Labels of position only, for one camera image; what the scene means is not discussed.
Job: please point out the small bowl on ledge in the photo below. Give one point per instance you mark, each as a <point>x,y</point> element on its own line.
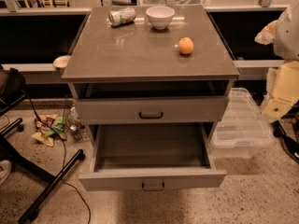
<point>61,62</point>

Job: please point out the black cart leg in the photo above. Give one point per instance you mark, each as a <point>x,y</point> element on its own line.
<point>290,146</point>

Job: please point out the orange fruit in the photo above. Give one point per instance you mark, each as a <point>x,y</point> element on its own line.
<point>185,46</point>

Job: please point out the grey drawer cabinet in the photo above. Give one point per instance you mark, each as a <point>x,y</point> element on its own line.
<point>137,61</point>

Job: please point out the lying soda can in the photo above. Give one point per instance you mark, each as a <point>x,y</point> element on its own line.
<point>121,16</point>

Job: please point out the white bowl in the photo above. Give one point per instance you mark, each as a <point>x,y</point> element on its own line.
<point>160,17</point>

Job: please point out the snack wrappers on floor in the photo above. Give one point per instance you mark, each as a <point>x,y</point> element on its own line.
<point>47,126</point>

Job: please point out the grey top drawer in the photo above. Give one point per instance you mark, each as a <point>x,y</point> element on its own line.
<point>167,110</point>

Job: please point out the white shoe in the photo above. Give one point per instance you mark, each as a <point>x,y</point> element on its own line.
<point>5,169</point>

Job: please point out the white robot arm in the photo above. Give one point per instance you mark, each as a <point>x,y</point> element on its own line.
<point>282,84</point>

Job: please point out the wire basket with bottles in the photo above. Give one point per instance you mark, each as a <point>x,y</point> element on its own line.
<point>72,122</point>

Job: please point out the grey drawer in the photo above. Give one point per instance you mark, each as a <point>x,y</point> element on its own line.
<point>151,157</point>
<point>167,110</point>

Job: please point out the clear plastic storage bin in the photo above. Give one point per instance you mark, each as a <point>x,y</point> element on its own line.
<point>241,132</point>

